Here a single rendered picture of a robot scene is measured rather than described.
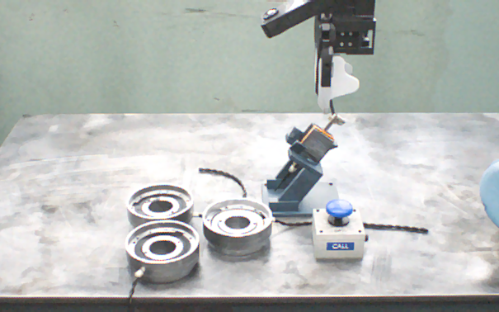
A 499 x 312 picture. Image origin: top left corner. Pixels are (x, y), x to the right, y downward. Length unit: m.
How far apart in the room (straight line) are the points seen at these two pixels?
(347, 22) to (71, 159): 0.60
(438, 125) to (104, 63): 1.55
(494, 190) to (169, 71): 1.92
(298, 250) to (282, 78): 1.68
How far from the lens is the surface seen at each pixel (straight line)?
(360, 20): 1.02
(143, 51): 2.66
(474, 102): 2.85
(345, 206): 1.02
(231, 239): 1.01
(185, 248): 1.01
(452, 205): 1.20
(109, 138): 1.40
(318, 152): 1.11
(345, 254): 1.03
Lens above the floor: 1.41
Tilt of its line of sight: 28 degrees down
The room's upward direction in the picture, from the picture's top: straight up
